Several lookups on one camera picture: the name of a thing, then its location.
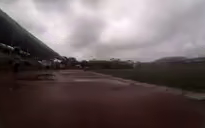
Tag reddish brown paved path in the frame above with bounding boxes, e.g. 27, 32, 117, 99
0, 68, 205, 128

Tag pale low buildings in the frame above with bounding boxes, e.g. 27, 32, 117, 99
36, 57, 66, 70

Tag pale kerb strip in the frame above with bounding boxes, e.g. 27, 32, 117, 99
89, 70, 205, 102

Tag dark green grass field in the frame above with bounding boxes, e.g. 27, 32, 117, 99
89, 62, 205, 94

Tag large dark building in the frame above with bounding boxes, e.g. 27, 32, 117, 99
0, 1, 63, 69

